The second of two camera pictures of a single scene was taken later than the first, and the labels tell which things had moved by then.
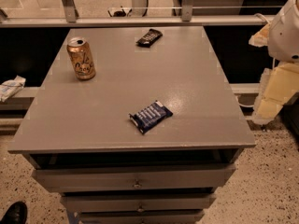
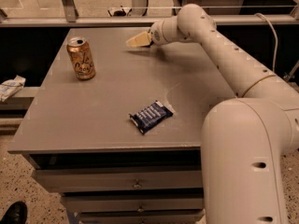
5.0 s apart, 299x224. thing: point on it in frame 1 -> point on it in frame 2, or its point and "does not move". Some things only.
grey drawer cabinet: (79, 140) does not move
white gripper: (285, 36) -> (156, 35)
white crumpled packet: (8, 89) does not move
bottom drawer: (141, 217) does not move
